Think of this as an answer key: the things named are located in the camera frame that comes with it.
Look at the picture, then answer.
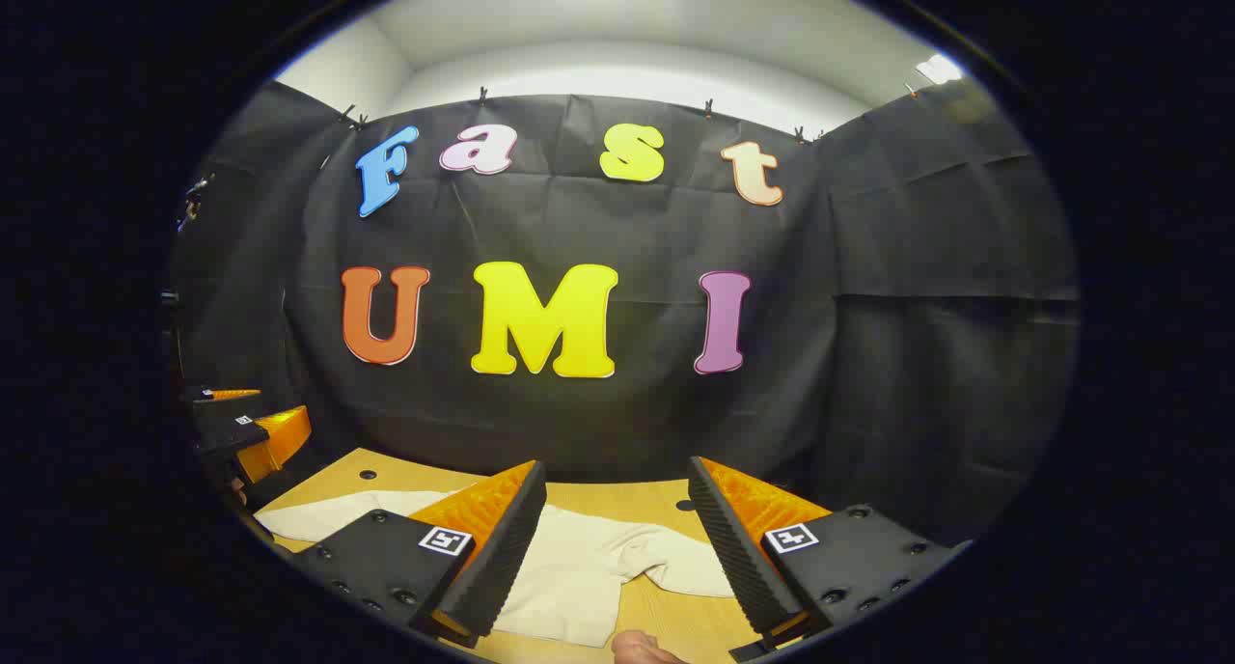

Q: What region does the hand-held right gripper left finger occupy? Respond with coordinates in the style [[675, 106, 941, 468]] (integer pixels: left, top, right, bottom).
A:
[[289, 459, 549, 649]]

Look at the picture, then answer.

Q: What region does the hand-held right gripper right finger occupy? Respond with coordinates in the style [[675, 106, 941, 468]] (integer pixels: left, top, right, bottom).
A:
[[687, 456, 974, 646]]

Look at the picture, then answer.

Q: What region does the cream white sweater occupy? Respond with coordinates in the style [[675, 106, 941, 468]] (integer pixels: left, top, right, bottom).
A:
[[256, 490, 739, 649]]

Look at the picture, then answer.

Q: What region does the black backdrop cloth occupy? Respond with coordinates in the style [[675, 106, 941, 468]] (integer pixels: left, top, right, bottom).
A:
[[164, 77, 1080, 549]]

